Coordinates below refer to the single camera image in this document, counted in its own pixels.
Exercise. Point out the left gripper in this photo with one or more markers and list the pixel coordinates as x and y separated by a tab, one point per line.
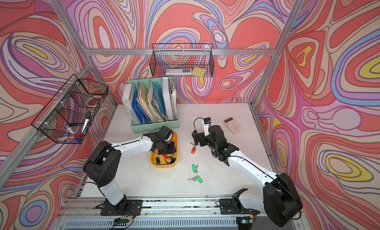
172	150

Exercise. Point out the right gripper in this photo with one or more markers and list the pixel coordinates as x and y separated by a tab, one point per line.
202	136

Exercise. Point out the key with red window tag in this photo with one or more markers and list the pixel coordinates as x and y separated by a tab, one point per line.
193	148

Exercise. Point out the key with long green tag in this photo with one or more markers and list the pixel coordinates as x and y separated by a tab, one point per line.
194	168

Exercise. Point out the key with green square-ish tag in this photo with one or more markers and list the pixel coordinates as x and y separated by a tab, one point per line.
196	178

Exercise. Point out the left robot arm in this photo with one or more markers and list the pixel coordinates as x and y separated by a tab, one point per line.
102	165

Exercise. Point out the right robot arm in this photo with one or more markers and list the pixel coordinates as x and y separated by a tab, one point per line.
279	200

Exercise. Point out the yellow plastic storage tray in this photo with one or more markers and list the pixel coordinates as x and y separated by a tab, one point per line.
166	160

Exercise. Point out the key with red solid tag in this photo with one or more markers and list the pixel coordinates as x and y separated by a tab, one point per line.
165	156

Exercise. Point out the key with black tag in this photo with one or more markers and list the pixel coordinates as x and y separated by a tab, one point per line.
158	162
172	161

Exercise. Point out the pink calculator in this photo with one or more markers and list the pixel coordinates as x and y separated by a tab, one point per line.
233	125

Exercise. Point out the green file organizer rack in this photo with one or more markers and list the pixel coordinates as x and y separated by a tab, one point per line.
151	104

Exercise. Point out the black wire basket back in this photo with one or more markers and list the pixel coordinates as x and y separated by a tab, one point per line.
182	59

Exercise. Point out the black wire basket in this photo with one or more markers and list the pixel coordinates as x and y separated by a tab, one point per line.
62	119
182	59

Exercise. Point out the black wire basket left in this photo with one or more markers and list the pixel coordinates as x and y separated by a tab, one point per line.
62	119

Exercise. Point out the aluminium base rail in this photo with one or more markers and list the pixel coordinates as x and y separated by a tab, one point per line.
208	212

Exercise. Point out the aluminium frame post right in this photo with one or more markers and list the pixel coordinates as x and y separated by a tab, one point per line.
295	11

